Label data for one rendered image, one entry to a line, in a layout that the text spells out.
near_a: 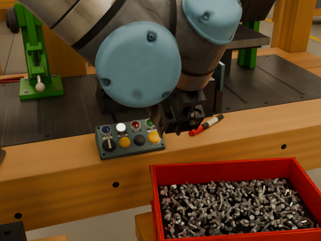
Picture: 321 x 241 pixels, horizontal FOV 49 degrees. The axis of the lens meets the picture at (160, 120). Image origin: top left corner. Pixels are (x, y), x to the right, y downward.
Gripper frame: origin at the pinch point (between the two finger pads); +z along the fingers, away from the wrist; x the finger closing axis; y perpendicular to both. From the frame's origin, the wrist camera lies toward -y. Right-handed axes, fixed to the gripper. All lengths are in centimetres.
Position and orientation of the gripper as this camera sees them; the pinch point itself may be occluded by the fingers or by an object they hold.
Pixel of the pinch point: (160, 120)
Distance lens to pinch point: 74.3
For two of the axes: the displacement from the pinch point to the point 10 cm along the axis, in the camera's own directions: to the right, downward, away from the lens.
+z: -1.8, 4.7, 8.7
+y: 2.5, 8.7, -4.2
